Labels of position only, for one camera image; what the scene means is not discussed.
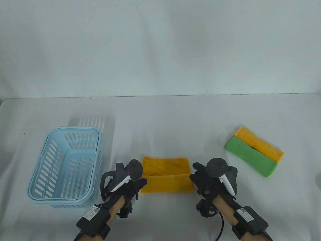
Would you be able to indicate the person's left hand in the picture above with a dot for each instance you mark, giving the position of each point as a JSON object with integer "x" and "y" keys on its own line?
{"x": 133, "y": 190}

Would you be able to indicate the person's right hand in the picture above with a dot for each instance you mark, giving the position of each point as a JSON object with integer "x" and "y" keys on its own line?
{"x": 205, "y": 188}

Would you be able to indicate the orange-yellow towel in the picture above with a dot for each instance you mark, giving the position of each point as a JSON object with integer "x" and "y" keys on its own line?
{"x": 168, "y": 183}

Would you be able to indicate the green towel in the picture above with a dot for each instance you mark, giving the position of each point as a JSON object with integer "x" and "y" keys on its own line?
{"x": 250, "y": 155}

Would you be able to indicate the yellow square towel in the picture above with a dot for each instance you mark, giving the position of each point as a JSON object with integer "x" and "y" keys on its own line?
{"x": 265, "y": 146}

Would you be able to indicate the person's left forearm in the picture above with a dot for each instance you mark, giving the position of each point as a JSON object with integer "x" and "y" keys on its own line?
{"x": 116, "y": 208}

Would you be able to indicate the grey white tracker controller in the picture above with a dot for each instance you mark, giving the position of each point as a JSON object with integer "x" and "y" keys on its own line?
{"x": 135, "y": 169}
{"x": 217, "y": 167}

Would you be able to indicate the black wrist sensor box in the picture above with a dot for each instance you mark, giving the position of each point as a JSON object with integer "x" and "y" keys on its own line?
{"x": 250, "y": 219}
{"x": 92, "y": 221}

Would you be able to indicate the light blue plastic basket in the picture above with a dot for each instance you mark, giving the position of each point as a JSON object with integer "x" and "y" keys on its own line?
{"x": 37, "y": 180}

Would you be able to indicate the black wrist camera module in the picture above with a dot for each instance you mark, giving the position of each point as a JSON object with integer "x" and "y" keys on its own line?
{"x": 124, "y": 212}
{"x": 205, "y": 209}

